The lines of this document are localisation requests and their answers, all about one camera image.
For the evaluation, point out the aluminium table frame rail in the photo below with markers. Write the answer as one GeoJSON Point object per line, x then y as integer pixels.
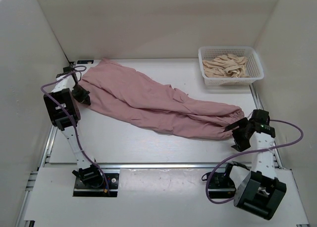
{"type": "Point", "coordinates": [45, 155]}

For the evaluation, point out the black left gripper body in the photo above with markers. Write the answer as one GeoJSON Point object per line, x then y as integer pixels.
{"type": "Point", "coordinates": [78, 92]}

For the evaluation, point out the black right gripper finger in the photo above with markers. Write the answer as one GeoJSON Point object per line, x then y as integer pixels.
{"type": "Point", "coordinates": [238, 148]}
{"type": "Point", "coordinates": [239, 124]}

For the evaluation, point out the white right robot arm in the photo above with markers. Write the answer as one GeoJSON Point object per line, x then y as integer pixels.
{"type": "Point", "coordinates": [260, 192]}

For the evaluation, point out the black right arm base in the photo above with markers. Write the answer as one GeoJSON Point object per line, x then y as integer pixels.
{"type": "Point", "coordinates": [221, 186]}

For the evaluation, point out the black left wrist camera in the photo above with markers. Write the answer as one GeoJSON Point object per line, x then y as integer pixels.
{"type": "Point", "coordinates": [69, 70]}

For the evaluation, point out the pink trousers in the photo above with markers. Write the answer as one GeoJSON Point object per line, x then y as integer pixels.
{"type": "Point", "coordinates": [128, 95]}

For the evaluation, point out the beige trousers in basket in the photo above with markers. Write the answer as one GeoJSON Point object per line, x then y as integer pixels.
{"type": "Point", "coordinates": [226, 66]}

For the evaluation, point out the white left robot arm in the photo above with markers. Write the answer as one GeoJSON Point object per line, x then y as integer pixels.
{"type": "Point", "coordinates": [60, 101]}

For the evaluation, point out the white plastic basket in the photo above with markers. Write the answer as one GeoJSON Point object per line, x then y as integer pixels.
{"type": "Point", "coordinates": [253, 65]}

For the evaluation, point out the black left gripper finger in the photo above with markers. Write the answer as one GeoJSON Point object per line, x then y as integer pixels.
{"type": "Point", "coordinates": [86, 101]}
{"type": "Point", "coordinates": [86, 95]}

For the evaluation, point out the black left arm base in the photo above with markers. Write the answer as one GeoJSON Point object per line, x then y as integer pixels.
{"type": "Point", "coordinates": [90, 182]}

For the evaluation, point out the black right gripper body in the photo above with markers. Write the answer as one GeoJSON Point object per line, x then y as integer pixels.
{"type": "Point", "coordinates": [240, 137]}

